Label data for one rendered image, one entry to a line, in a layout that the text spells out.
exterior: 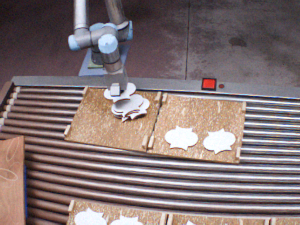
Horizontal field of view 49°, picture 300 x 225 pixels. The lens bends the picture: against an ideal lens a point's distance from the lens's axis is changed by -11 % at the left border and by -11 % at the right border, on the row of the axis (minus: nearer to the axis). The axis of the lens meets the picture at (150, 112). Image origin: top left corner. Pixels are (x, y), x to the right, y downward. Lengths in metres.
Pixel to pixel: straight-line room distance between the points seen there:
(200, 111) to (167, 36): 2.07
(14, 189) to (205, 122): 0.93
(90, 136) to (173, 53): 1.95
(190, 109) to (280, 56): 1.95
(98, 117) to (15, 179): 0.55
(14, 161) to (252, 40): 2.73
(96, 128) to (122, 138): 0.15
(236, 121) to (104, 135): 0.62
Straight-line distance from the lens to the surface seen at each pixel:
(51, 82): 2.13
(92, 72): 2.16
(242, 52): 3.55
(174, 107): 1.78
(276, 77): 3.33
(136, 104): 1.74
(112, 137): 1.71
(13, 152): 1.72
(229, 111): 1.76
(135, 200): 1.54
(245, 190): 1.54
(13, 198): 1.57
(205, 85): 1.88
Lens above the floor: 2.26
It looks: 48 degrees down
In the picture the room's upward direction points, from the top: 11 degrees counter-clockwise
